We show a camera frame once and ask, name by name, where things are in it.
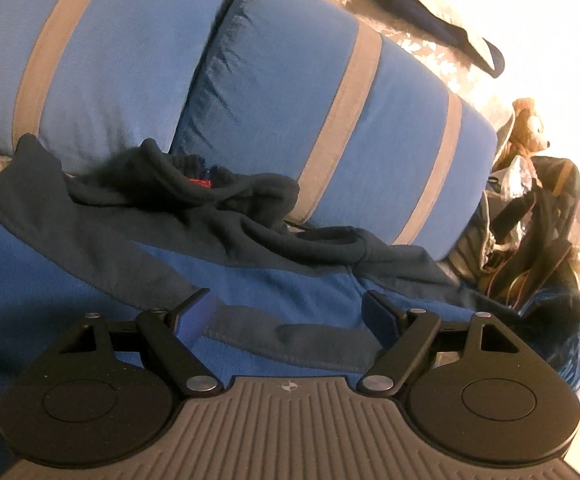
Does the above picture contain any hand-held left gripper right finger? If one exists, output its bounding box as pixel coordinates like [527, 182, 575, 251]
[359, 290, 519, 396]

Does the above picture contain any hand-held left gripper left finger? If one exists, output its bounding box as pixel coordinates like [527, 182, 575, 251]
[62, 288, 224, 396]

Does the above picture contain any blue and navy fleece jacket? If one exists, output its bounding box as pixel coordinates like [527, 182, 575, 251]
[0, 132, 538, 480]

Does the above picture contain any white black-striped cloth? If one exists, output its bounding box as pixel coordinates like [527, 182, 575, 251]
[447, 192, 493, 281]

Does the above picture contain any black bag with coloured trim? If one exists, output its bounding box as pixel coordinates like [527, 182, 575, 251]
[480, 155, 580, 311]

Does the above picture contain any blue pillow with tan stripes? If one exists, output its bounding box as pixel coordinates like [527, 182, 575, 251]
[0, 0, 231, 173]
[170, 0, 500, 262]

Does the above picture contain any brown teddy bear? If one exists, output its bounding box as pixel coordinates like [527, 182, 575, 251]
[495, 97, 552, 171]

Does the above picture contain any shiny grey floral quilt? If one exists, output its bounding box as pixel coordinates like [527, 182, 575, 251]
[315, 0, 518, 131]

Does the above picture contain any dark navy cloth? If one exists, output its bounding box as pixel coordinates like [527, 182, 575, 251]
[365, 0, 505, 79]

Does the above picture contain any blue cable bundle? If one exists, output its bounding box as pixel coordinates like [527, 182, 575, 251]
[545, 300, 580, 401]

